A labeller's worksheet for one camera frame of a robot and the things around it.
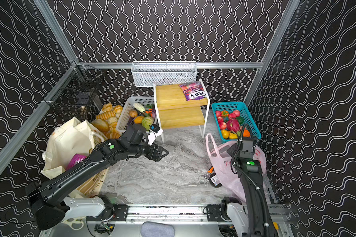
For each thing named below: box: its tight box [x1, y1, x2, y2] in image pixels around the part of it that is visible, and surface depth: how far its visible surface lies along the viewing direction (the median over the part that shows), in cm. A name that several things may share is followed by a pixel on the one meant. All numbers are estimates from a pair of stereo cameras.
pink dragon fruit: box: [226, 116, 245, 137], surface depth 103 cm
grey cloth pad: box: [140, 221, 176, 237], surface depth 69 cm
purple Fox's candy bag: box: [178, 81, 208, 102], surface depth 82 cm
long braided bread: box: [95, 110, 117, 120], surface depth 115 cm
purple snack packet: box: [65, 153, 88, 171], surface depth 80 cm
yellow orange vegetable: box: [133, 116, 145, 124], surface depth 109 cm
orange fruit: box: [242, 129, 251, 138], surface depth 101 cm
